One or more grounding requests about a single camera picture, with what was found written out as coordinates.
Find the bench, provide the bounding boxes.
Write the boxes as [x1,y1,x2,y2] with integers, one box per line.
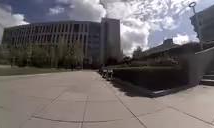
[100,68,115,81]

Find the dark trimmed hedge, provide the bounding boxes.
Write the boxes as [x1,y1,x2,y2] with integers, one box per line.
[112,65,190,92]

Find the grey paved plaza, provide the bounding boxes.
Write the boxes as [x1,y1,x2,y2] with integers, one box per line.
[0,69,214,128]

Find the large curved office building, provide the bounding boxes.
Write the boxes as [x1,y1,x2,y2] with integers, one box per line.
[0,17,123,67]

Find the low distant building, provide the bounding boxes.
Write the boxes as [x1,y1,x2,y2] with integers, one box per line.
[132,38,201,62]

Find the row of trees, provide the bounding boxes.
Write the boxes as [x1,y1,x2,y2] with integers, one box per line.
[0,41,85,70]

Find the grass lawn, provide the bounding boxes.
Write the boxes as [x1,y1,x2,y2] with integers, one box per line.
[0,64,76,77]

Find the lamp pole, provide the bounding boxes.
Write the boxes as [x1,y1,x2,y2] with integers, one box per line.
[188,1,204,52]

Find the concrete steps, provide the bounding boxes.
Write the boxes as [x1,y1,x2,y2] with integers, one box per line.
[199,69,214,88]

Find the glass building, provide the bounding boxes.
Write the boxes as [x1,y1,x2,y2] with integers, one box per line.
[190,2,214,51]

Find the grey concrete wall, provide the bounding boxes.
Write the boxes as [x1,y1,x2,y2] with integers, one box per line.
[176,44,214,88]

